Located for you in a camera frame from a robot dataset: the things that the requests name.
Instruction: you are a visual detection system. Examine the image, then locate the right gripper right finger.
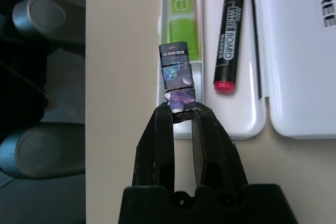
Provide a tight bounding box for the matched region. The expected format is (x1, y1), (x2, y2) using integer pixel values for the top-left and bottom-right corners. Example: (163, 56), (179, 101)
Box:
(191, 103), (249, 191)

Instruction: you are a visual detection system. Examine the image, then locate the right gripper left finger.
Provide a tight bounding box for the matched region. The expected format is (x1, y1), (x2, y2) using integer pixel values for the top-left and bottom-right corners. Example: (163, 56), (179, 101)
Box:
(132, 103), (175, 192)

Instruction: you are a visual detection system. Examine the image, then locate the small space print eraser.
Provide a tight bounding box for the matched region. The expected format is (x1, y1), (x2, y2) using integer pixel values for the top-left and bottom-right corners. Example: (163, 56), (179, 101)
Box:
(159, 41), (197, 124)

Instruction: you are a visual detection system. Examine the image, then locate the white plastic pencil case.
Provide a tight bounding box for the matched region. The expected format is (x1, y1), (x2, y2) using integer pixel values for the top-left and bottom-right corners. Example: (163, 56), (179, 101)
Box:
(156, 0), (336, 140)

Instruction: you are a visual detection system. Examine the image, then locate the red black whiteboard marker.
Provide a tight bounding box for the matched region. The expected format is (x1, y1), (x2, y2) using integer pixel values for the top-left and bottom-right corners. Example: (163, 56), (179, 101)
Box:
(213, 0), (247, 94)

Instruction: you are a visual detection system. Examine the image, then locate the green clear lead case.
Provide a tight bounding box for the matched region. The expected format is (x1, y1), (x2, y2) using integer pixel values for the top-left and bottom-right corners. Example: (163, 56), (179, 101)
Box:
(161, 0), (202, 62)

